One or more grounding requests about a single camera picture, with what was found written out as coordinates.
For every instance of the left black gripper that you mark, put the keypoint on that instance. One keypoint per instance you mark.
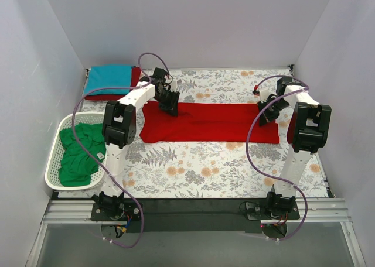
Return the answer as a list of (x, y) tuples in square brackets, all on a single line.
[(169, 97)]

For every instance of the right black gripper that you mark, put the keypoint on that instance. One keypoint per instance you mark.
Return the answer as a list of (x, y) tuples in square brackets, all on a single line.
[(269, 109)]

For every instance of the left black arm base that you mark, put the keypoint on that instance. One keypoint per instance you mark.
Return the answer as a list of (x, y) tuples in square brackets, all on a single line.
[(116, 211)]

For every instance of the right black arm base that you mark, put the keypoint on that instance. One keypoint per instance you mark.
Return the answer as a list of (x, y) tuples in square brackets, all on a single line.
[(274, 207)]

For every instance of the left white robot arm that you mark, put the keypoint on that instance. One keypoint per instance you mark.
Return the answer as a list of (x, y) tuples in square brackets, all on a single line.
[(119, 124)]

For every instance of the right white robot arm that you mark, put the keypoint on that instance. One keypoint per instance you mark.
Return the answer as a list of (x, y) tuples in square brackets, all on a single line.
[(307, 133)]

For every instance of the folded dark red t-shirt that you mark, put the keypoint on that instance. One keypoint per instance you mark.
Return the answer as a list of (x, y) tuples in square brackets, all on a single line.
[(136, 73)]

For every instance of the folded teal t-shirt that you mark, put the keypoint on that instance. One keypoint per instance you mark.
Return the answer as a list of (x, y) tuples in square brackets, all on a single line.
[(113, 75)]

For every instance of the floral patterned table mat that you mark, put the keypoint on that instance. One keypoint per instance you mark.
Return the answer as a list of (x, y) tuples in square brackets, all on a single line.
[(210, 169)]

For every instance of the green t-shirt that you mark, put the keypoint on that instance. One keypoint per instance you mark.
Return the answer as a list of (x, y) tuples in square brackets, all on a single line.
[(76, 166)]

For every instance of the white plastic laundry basket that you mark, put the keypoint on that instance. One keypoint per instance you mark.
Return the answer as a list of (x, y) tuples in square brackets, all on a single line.
[(57, 152)]

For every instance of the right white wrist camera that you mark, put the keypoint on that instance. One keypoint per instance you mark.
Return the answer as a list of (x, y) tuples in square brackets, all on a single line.
[(263, 94)]

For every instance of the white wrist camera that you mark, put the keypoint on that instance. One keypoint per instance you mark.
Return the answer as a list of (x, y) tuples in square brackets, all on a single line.
[(263, 94), (170, 85)]

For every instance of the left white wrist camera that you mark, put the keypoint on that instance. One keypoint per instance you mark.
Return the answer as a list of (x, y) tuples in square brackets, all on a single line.
[(170, 85)]

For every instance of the aluminium rail frame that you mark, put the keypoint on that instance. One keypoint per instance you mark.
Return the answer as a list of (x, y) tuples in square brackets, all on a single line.
[(198, 232)]

